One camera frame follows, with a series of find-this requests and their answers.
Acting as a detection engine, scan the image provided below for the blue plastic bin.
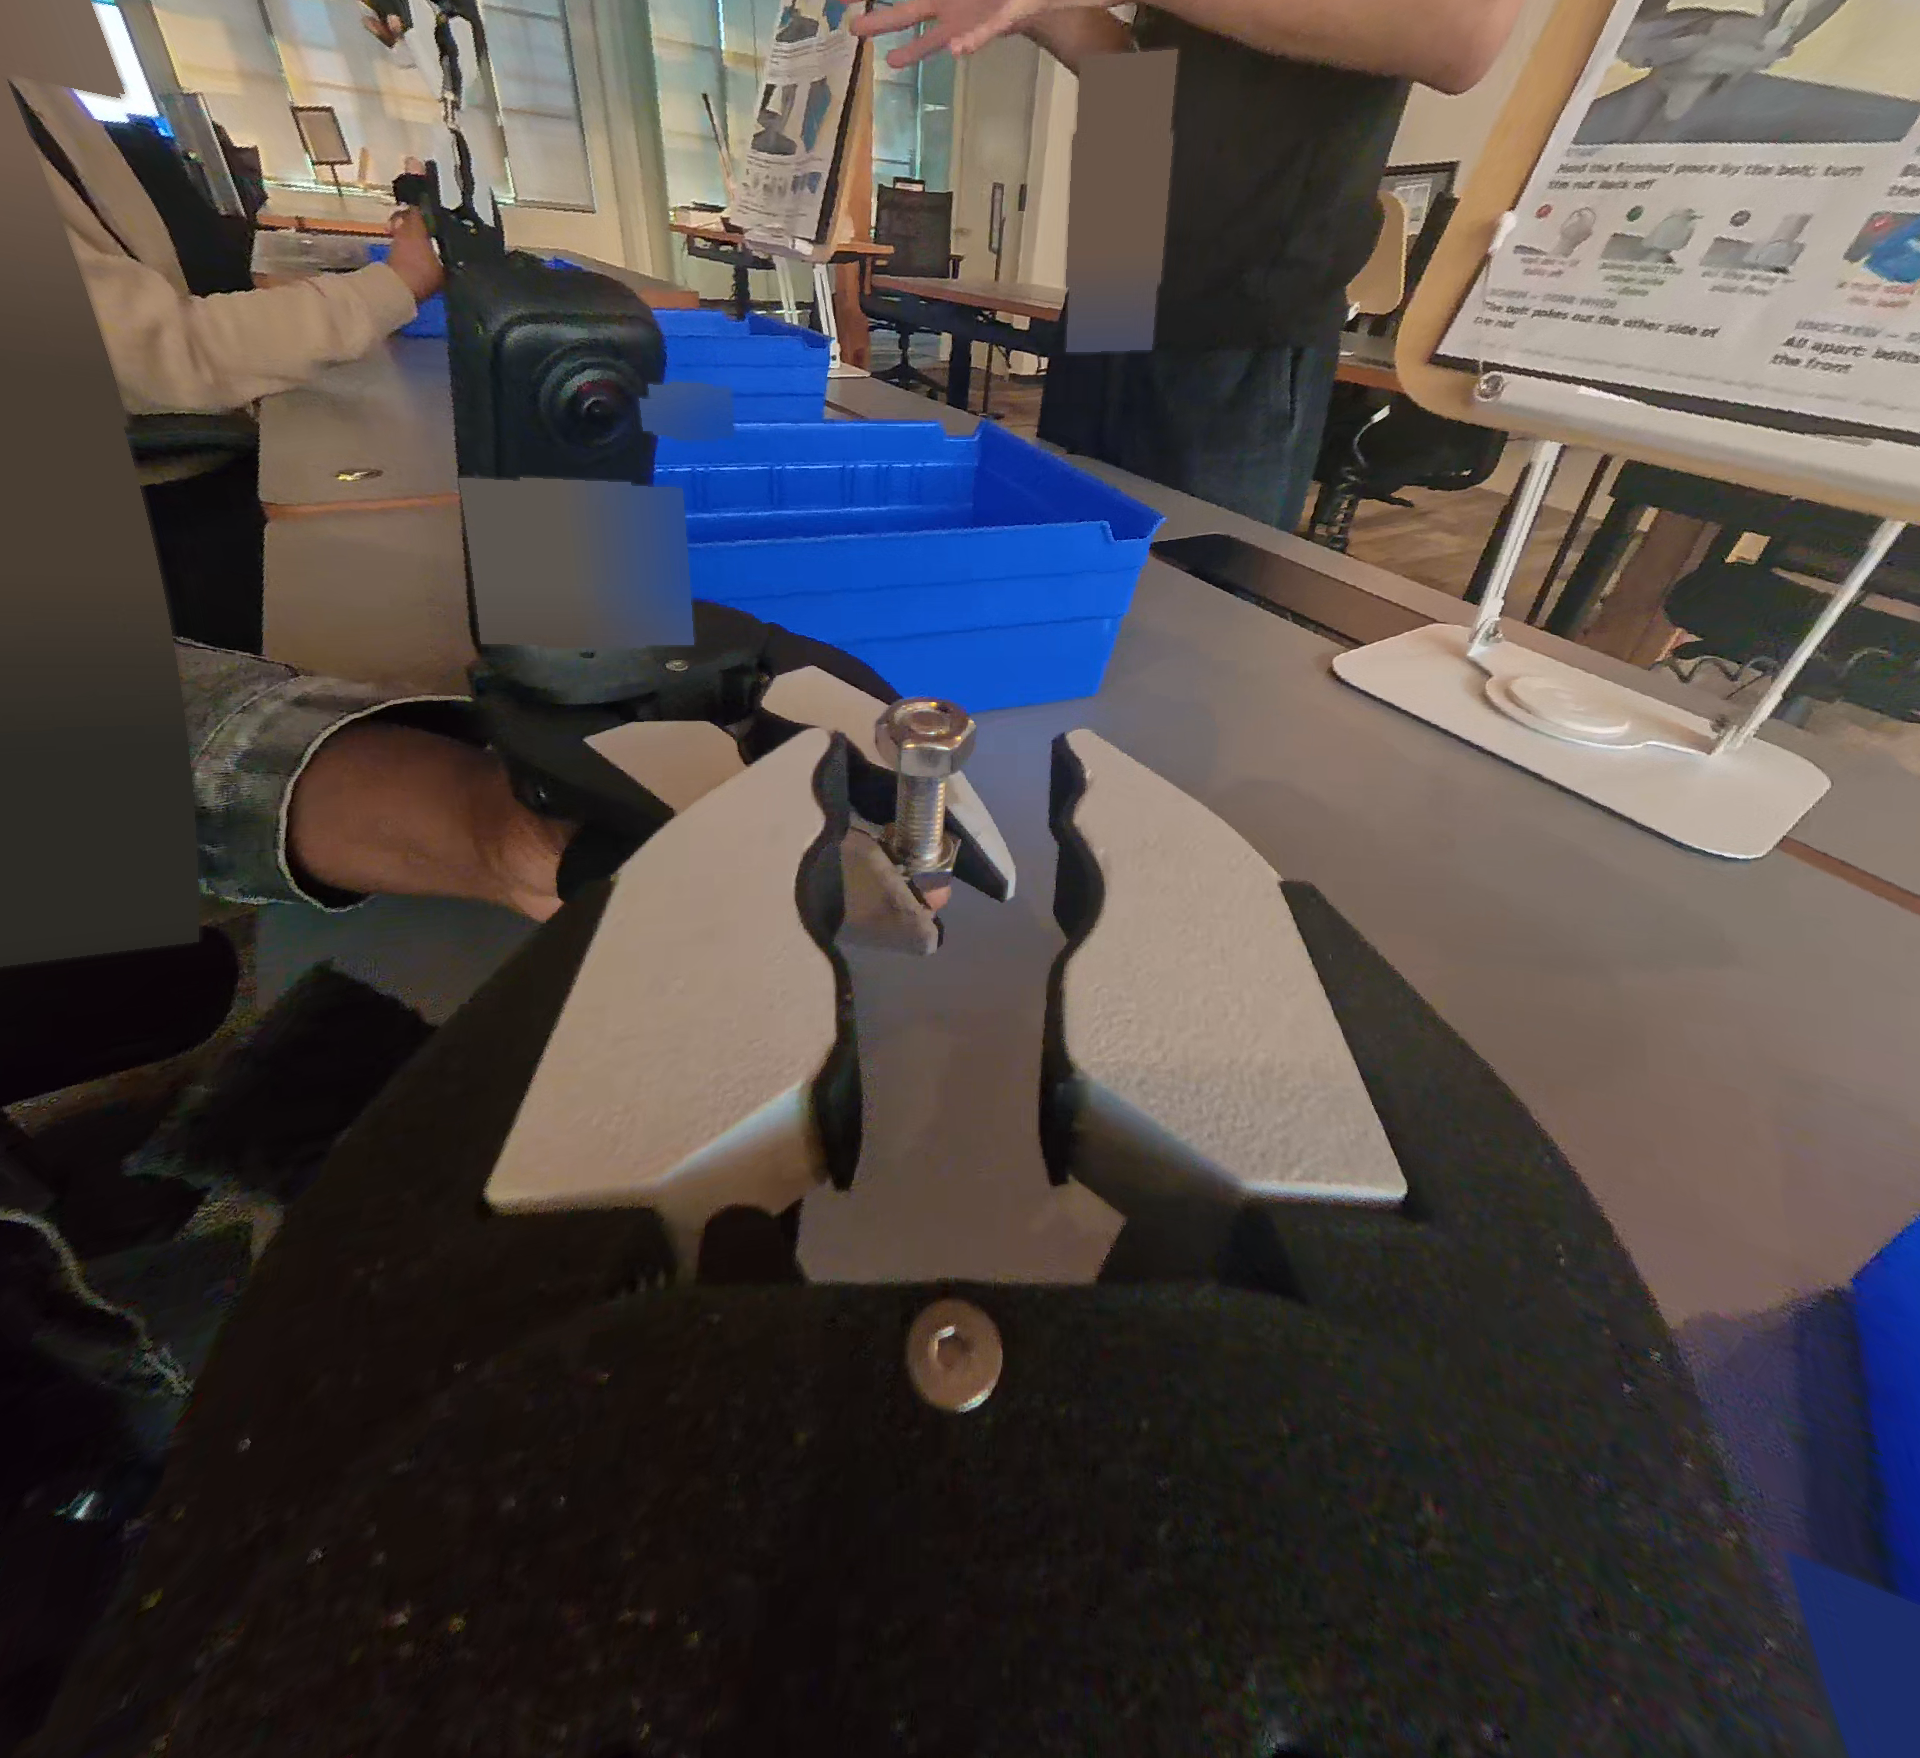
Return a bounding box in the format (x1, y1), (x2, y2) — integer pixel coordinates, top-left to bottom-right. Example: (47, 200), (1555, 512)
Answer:
(643, 306), (834, 429)
(650, 420), (1165, 714)
(1785, 1218), (1920, 1758)
(366, 241), (587, 342)

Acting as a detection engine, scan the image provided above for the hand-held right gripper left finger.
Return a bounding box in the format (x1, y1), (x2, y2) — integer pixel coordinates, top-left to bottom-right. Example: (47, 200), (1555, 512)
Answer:
(482, 728), (863, 1275)

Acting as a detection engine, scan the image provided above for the steel hex nut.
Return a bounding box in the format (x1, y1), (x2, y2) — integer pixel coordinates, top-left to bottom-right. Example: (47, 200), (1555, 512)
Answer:
(873, 698), (978, 777)

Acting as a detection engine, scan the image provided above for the instruction board on white stand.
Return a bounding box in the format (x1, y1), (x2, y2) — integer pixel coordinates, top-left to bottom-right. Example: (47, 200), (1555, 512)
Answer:
(723, 0), (905, 372)
(1332, 0), (1920, 862)

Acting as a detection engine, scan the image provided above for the person's dark jacket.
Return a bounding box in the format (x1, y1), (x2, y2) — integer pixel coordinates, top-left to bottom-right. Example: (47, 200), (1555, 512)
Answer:
(0, 933), (436, 1758)

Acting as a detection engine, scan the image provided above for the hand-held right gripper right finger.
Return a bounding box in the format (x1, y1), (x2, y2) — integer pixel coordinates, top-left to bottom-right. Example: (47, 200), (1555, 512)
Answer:
(1038, 728), (1411, 1208)

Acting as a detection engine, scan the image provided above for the wooden office desk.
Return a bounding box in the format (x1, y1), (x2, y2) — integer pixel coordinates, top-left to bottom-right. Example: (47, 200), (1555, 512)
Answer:
(866, 273), (1070, 418)

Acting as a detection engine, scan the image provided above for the steel hex bolt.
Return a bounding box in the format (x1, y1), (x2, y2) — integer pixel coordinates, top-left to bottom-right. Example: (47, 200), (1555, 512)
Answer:
(884, 699), (964, 892)

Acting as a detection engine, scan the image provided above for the person's left hand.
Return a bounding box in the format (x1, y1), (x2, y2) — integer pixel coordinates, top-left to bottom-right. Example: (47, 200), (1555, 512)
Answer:
(431, 751), (583, 921)

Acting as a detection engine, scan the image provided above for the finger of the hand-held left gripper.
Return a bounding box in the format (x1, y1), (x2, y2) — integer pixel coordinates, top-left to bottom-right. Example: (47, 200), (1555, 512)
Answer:
(757, 664), (1019, 903)
(581, 721), (946, 960)

